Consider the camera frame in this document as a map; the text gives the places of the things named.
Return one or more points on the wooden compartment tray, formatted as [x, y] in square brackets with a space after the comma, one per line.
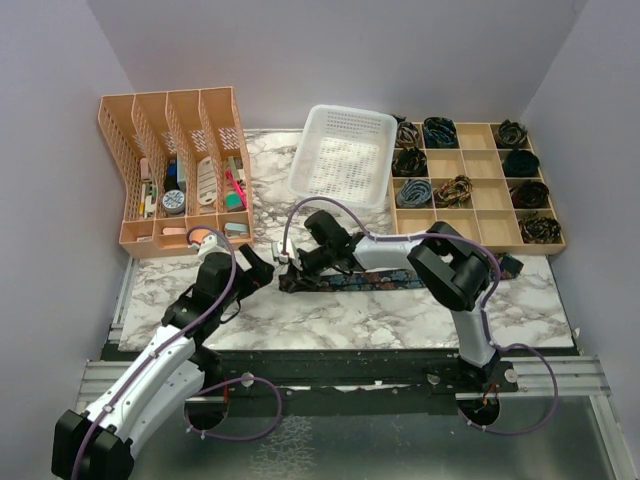
[489, 217]

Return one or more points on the rolled teal dark tie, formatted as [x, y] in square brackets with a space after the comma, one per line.
[440, 133]

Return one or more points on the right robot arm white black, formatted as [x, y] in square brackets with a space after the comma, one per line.
[455, 270]

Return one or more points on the black metal base rail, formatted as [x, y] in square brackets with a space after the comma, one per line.
[333, 402]

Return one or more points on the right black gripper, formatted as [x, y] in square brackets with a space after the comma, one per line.
[299, 283]

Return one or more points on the rolled black gold tie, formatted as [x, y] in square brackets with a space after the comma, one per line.
[536, 229]

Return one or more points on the rolled gold paisley tie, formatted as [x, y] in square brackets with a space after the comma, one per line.
[454, 193]

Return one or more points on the rolled blue grey tie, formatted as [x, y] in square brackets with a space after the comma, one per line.
[414, 193]

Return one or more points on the rolled dark olive tie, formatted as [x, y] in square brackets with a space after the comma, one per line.
[410, 162]

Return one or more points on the teal eraser block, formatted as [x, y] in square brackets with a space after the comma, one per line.
[234, 202]

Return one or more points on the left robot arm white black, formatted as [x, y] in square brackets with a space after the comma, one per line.
[104, 440]

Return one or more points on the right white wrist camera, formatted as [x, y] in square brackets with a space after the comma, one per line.
[285, 253]

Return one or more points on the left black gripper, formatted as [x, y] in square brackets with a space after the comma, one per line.
[259, 275]

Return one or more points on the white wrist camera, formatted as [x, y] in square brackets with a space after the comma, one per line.
[285, 253]
[205, 242]

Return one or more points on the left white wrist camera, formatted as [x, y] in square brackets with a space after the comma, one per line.
[205, 242]

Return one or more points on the round blue patterned tin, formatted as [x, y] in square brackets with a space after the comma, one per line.
[174, 202]

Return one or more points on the white perforated card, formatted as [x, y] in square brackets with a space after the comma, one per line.
[206, 182]

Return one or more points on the rolled striped brown tie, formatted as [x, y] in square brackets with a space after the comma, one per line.
[408, 135]

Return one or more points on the navy floral tie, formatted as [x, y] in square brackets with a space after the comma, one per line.
[383, 280]

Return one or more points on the rolled dark red tie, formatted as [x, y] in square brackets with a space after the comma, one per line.
[529, 195]

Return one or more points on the peach file organizer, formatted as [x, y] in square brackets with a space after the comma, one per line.
[157, 140]

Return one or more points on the white plastic basket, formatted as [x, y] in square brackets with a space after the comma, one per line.
[344, 154]

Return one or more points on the aluminium frame rail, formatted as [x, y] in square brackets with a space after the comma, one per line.
[569, 376]

